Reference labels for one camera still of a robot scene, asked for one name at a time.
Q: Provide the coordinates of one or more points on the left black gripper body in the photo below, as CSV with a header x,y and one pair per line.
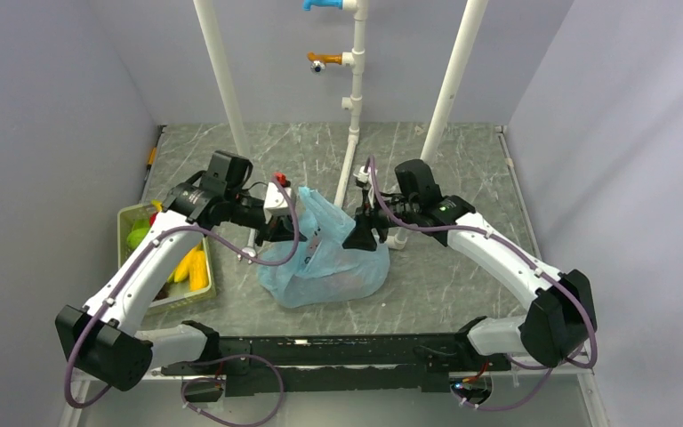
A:
x,y
243,212

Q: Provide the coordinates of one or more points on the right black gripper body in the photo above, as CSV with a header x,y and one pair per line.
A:
x,y
381,219

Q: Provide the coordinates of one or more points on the light blue plastic bag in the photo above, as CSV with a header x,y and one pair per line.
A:
x,y
321,270

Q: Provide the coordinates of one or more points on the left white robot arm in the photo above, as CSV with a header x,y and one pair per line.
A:
x,y
103,337

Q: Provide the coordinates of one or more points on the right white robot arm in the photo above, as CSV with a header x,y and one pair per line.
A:
x,y
559,325

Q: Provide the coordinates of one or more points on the yellow fake fruit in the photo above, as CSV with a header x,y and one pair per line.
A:
x,y
198,275

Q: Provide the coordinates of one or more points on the yellow fake banana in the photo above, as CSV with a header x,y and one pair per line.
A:
x,y
181,272

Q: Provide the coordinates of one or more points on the green fake fruit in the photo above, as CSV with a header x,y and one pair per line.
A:
x,y
139,230

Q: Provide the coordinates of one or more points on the silver wrench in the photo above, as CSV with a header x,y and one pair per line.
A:
x,y
248,252

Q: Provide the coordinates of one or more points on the pale green fruit basket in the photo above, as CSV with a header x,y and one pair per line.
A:
x,y
174,294

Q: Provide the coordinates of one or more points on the blue clamp on pipe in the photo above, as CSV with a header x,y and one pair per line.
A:
x,y
307,5

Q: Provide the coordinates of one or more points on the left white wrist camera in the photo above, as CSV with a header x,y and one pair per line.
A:
x,y
279,195

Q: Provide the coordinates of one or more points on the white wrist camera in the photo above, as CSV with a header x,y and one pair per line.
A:
x,y
364,177
279,195

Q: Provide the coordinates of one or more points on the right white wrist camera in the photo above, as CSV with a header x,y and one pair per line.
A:
x,y
364,177

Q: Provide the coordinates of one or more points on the orange handled tool at wall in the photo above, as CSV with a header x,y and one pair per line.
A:
x,y
153,152

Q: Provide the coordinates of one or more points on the white PVC pipe frame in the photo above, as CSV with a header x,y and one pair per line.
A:
x,y
355,59

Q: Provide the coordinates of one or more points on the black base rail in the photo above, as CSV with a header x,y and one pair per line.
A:
x,y
359,362

